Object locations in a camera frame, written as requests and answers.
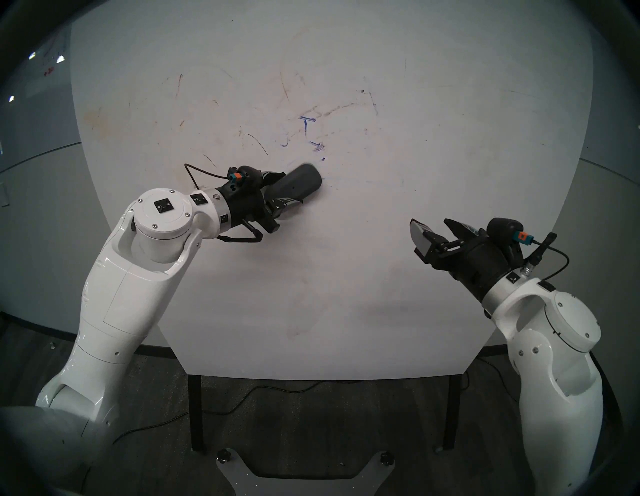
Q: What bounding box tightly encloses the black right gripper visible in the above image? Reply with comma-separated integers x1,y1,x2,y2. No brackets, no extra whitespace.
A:
408,217,524,302

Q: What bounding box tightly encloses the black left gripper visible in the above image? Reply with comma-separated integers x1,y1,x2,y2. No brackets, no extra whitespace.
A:
216,170,306,234

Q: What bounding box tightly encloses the dark grey whiteboard eraser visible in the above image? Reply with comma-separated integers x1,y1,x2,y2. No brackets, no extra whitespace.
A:
271,164,324,203

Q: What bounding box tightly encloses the large white whiteboard panel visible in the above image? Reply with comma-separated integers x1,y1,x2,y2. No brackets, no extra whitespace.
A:
70,0,594,384

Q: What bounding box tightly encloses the black whiteboard stand leg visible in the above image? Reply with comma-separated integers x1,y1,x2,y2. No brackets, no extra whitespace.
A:
434,372,464,453
188,372,206,454

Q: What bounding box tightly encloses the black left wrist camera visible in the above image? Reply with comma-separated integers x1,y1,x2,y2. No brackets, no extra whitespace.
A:
226,165,265,189

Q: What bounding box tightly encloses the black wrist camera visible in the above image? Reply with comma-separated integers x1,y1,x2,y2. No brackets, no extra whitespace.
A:
486,217,529,257
226,165,265,189

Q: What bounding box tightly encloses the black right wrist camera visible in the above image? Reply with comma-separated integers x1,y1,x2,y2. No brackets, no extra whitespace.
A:
486,217,529,257

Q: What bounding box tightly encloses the thick black gripper cable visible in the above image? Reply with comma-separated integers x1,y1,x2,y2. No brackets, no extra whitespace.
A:
214,220,265,245

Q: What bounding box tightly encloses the thin black camera cable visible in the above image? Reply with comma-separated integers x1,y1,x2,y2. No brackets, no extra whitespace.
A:
522,232,571,281
183,163,231,191

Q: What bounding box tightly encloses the black floor cable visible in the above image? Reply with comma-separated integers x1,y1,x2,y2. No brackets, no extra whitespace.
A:
112,380,321,444
479,356,521,401

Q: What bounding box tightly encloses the glass wall board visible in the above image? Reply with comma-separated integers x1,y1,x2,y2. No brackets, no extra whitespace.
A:
0,20,82,172

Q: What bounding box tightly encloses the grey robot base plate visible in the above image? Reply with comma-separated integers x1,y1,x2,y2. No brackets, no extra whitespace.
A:
215,448,396,496

